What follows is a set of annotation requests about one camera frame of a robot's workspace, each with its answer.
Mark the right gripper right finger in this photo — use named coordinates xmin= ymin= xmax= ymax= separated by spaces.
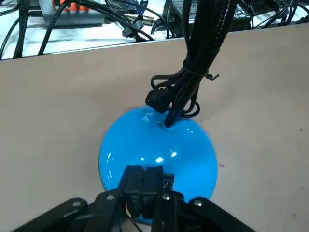
xmin=144 ymin=166 xmax=256 ymax=232

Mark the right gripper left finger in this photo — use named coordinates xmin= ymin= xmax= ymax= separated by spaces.
xmin=9 ymin=165 xmax=145 ymax=232

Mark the power strip with lit switches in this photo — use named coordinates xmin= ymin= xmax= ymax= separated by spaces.
xmin=28 ymin=0 xmax=105 ymax=27

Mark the black braided cable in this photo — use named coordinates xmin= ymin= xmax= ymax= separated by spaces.
xmin=0 ymin=18 xmax=20 ymax=60
xmin=12 ymin=0 xmax=29 ymax=59
xmin=37 ymin=0 xmax=73 ymax=56

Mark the blue gooseneck desk lamp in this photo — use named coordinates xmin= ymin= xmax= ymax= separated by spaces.
xmin=98 ymin=0 xmax=232 ymax=225

